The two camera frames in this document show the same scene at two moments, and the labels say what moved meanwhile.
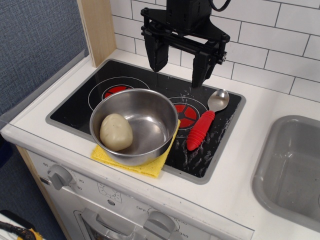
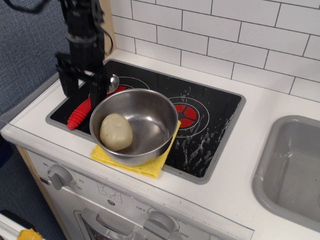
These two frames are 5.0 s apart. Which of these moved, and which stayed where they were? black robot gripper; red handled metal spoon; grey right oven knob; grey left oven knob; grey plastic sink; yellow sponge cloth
Moved: black robot gripper; red handled metal spoon
Stayed: grey plastic sink; yellow sponge cloth; grey right oven knob; grey left oven knob
